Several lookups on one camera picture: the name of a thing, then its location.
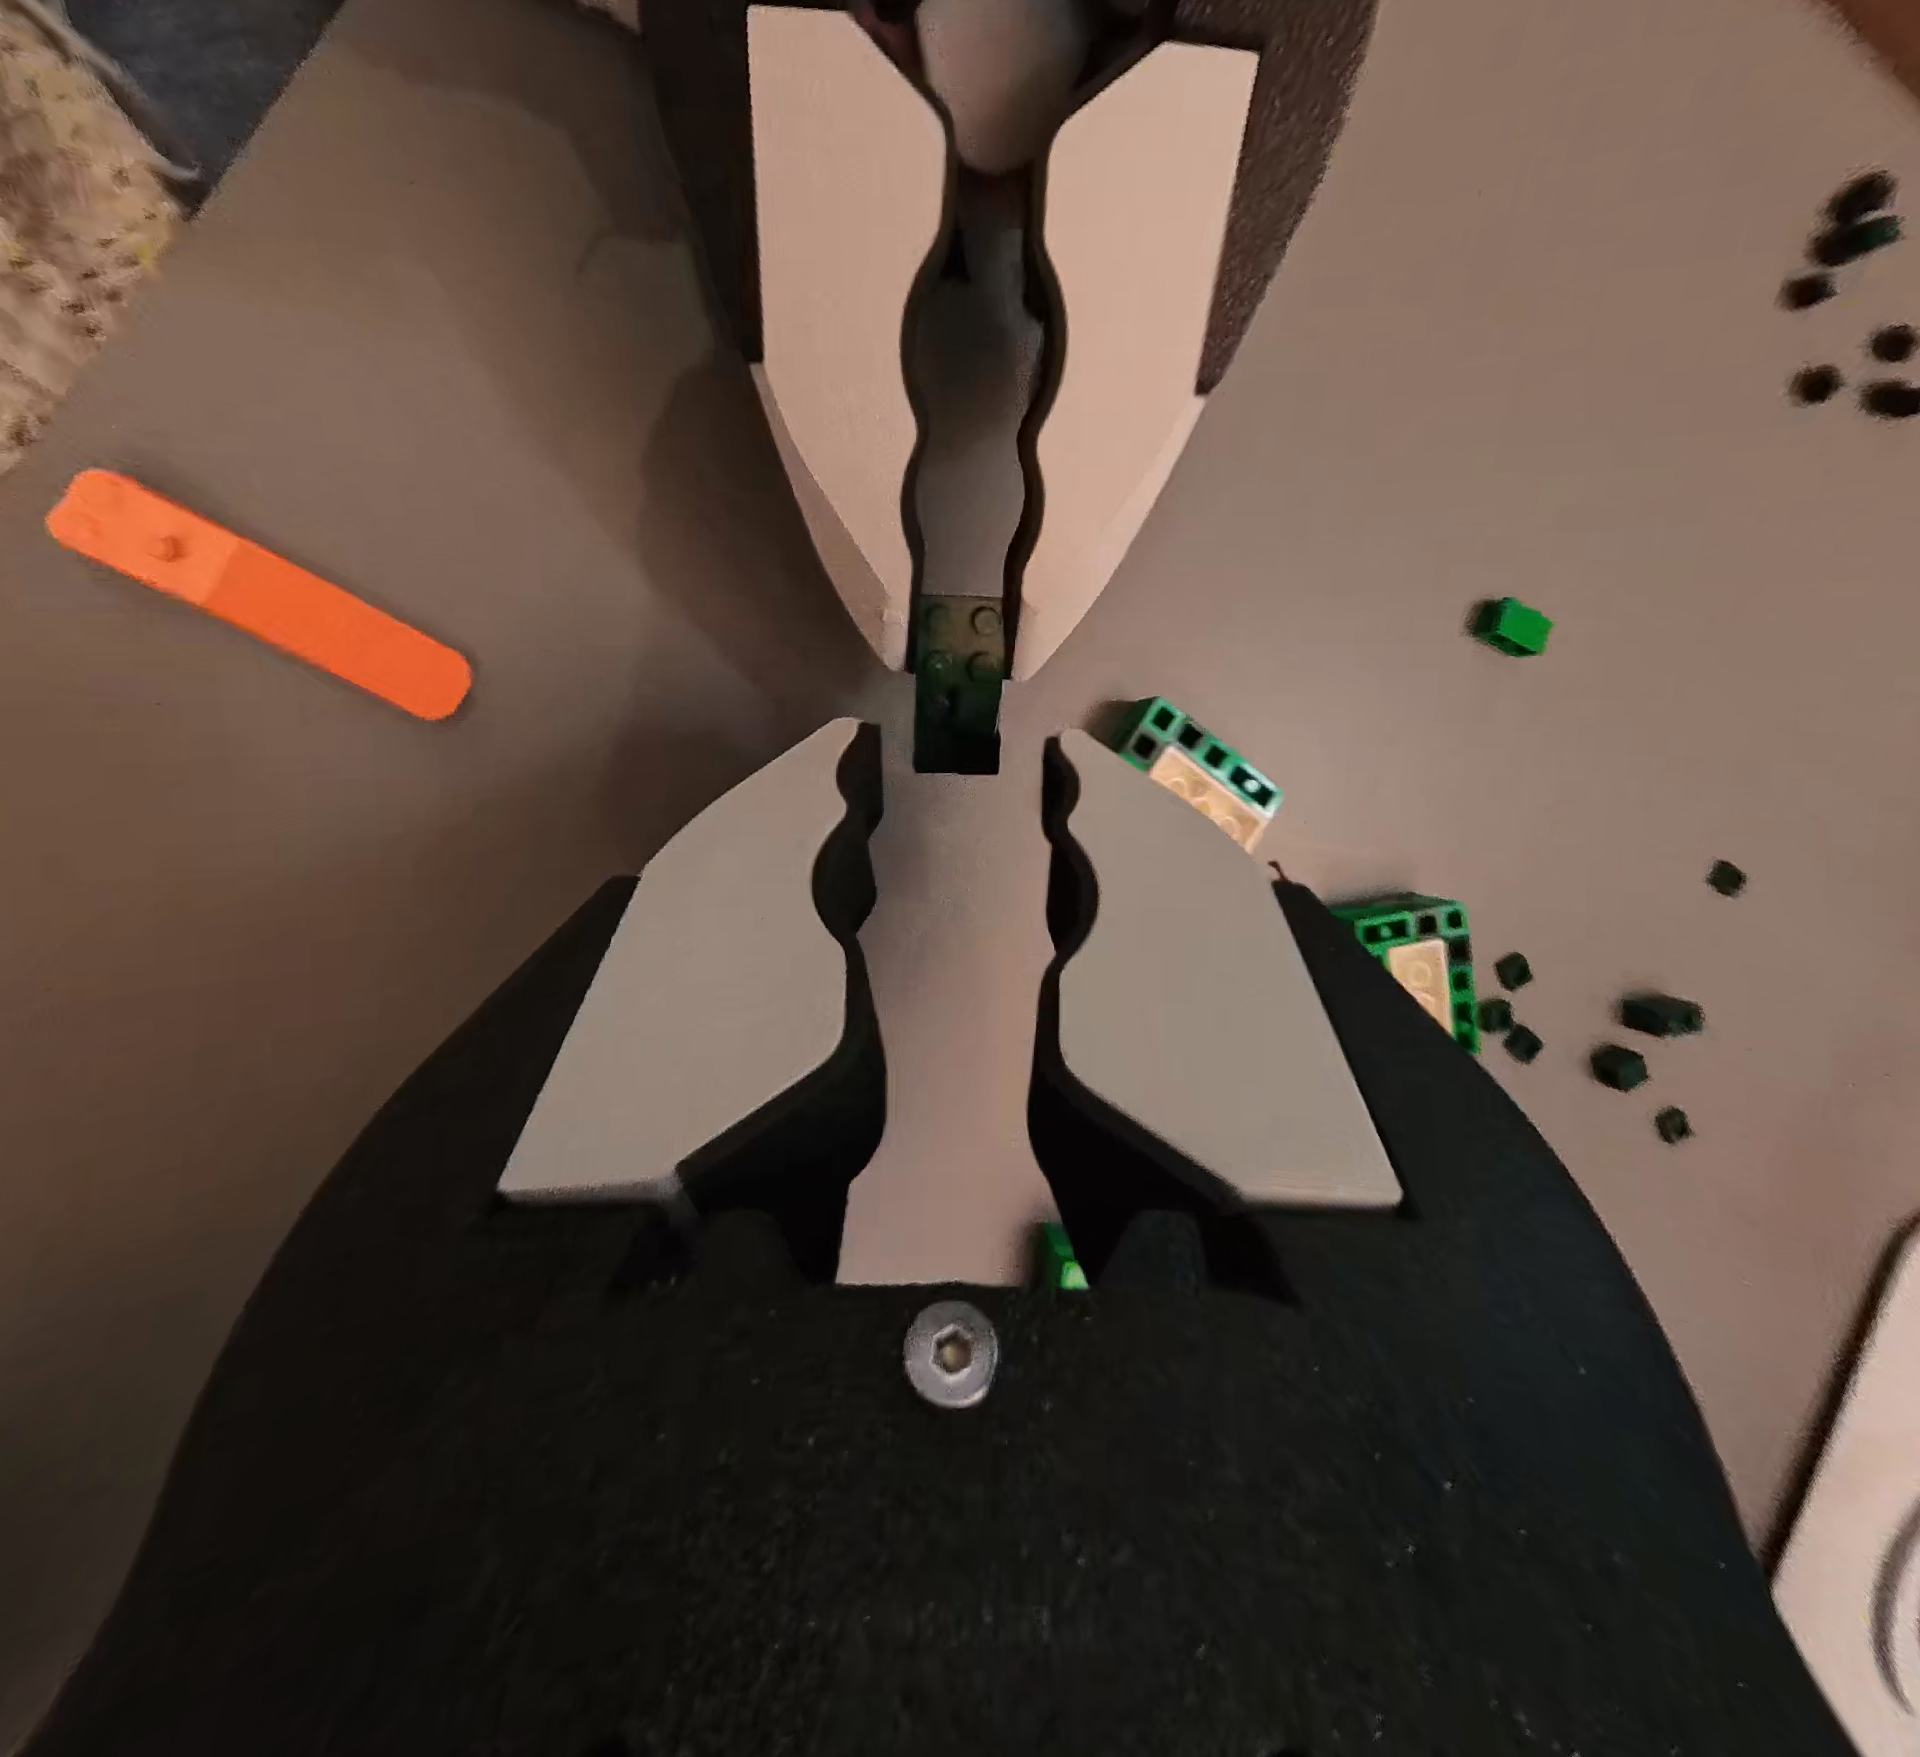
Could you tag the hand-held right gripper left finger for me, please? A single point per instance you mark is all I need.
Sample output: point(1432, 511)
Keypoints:
point(704, 1022)

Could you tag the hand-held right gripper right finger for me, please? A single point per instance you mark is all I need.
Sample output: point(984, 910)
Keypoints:
point(1215, 1022)

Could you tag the dark green brick plate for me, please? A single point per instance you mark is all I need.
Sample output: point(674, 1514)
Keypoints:
point(955, 663)

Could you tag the orange brick separator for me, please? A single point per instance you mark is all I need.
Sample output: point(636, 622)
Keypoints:
point(284, 601)

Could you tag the green brick build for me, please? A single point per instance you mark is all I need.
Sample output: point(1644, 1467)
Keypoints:
point(1418, 954)

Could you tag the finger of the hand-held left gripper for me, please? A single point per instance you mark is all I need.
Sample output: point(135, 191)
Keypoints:
point(833, 287)
point(1148, 287)

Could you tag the person's dark trousers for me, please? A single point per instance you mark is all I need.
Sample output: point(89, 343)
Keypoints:
point(209, 16)

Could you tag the scattered small green bricks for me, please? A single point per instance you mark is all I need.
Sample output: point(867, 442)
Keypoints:
point(1513, 626)

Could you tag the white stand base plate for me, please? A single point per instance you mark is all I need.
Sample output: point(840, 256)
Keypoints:
point(1860, 1561)

